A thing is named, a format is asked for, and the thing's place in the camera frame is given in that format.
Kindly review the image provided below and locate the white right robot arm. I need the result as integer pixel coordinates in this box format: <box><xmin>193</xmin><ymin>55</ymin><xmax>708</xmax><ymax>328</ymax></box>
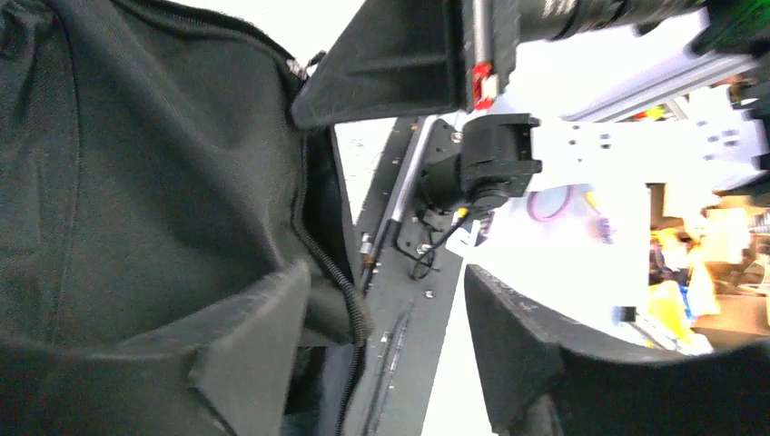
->
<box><xmin>291</xmin><ymin>1</ymin><xmax>769</xmax><ymax>211</ymax></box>

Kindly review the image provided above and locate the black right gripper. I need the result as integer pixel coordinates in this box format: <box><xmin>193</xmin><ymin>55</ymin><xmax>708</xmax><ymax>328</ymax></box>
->
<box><xmin>291</xmin><ymin>0</ymin><xmax>705</xmax><ymax>128</ymax></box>

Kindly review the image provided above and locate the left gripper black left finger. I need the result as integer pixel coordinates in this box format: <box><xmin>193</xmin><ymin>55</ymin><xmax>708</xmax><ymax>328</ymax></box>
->
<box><xmin>1</xmin><ymin>261</ymin><xmax>311</xmax><ymax>435</ymax></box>

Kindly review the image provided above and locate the black student backpack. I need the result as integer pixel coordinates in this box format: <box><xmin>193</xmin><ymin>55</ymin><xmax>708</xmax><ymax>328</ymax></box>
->
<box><xmin>1</xmin><ymin>1</ymin><xmax>373</xmax><ymax>435</ymax></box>

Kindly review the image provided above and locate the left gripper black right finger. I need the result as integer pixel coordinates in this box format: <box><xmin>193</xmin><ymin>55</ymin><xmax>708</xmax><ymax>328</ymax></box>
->
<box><xmin>464</xmin><ymin>265</ymin><xmax>769</xmax><ymax>435</ymax></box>

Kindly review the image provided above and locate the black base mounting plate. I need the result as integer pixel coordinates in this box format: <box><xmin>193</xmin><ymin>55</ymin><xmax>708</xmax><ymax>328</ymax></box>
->
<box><xmin>337</xmin><ymin>115</ymin><xmax>462</xmax><ymax>435</ymax></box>

